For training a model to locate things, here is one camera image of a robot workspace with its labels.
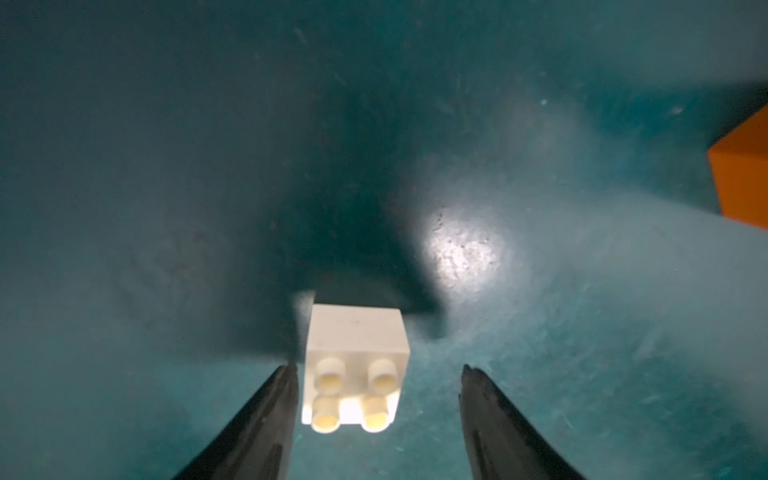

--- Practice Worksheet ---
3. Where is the orange square lego brick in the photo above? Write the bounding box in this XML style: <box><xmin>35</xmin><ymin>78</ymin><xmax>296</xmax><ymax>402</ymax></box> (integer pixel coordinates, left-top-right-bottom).
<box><xmin>708</xmin><ymin>106</ymin><xmax>768</xmax><ymax>230</ymax></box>

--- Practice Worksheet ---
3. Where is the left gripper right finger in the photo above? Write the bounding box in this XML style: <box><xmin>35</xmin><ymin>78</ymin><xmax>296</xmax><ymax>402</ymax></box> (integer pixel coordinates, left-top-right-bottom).
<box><xmin>459</xmin><ymin>365</ymin><xmax>584</xmax><ymax>480</ymax></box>

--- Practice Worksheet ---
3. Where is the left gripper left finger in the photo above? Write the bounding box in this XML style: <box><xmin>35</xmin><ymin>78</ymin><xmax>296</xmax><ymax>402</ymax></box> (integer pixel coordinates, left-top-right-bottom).
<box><xmin>174</xmin><ymin>362</ymin><xmax>299</xmax><ymax>480</ymax></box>

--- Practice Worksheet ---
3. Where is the cream square lego brick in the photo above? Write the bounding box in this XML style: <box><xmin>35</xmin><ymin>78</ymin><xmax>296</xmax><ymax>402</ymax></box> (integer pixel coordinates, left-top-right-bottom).
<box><xmin>301</xmin><ymin>303</ymin><xmax>410</xmax><ymax>434</ymax></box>

